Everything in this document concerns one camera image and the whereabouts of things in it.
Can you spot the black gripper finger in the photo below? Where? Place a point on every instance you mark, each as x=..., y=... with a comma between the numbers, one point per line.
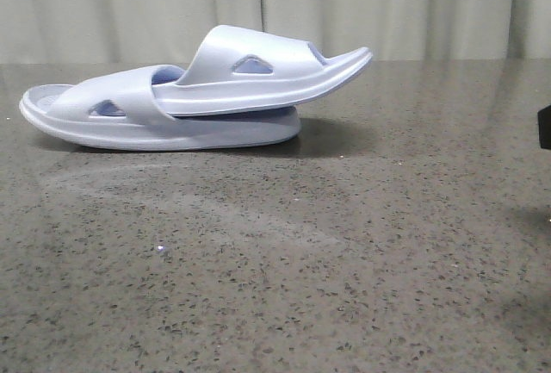
x=544, y=127

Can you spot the light blue slipper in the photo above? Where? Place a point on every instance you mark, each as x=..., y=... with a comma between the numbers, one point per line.
x=121, y=111
x=239, y=69

